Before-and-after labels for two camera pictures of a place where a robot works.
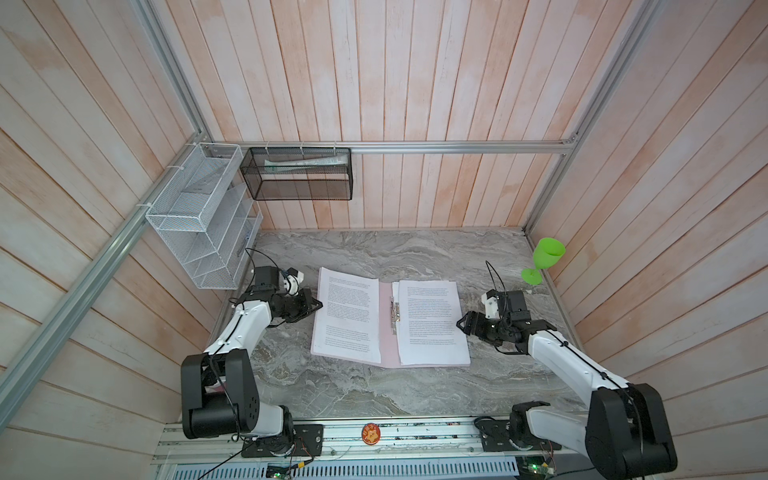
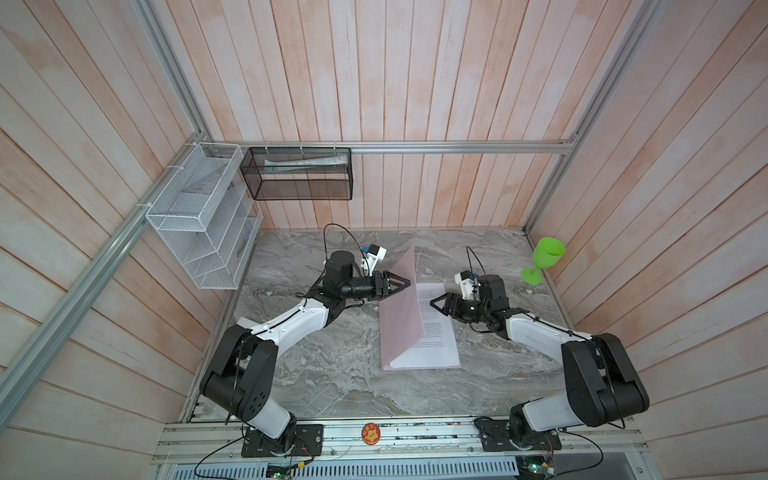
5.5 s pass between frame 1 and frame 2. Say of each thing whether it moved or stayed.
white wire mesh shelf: stayed
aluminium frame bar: stayed
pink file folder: moved
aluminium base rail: stayed
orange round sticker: stayed
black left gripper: moved
